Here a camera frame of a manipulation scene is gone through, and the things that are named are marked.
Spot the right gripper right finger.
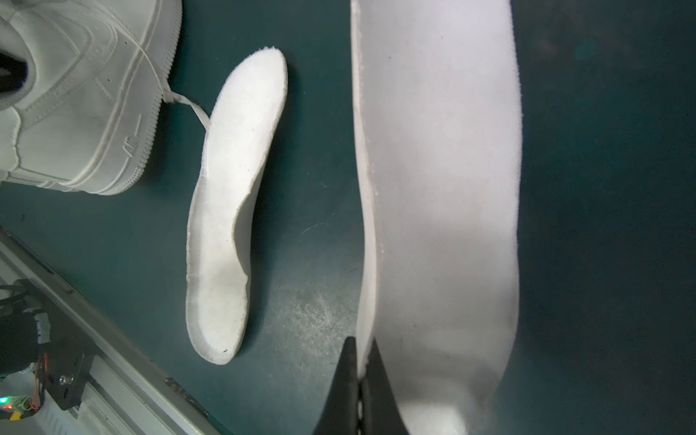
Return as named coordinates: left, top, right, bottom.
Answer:
left=360, top=340, right=409, bottom=435

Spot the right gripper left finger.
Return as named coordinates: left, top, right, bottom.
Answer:
left=314, top=336, right=360, bottom=435

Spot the white insole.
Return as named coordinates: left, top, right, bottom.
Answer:
left=185, top=47, right=288, bottom=365
left=351, top=1, right=522, bottom=434

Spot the white sneaker with laces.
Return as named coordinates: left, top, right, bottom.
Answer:
left=1, top=1, right=187, bottom=196

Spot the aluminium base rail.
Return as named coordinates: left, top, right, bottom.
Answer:
left=1, top=231, right=217, bottom=434

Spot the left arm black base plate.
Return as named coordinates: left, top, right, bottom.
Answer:
left=1, top=279, right=96, bottom=421

